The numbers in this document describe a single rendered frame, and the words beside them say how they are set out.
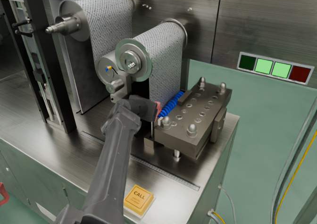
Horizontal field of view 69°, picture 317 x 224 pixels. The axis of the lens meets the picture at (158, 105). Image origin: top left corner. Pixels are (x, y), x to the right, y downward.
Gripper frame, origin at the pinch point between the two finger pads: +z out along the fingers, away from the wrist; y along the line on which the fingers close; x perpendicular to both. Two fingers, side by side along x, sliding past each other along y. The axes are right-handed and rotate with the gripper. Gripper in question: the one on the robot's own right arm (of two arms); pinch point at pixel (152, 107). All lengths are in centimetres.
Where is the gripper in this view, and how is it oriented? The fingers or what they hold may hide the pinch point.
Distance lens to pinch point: 84.4
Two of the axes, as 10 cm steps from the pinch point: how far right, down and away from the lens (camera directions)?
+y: 8.7, 2.9, -4.1
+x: 2.5, -9.6, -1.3
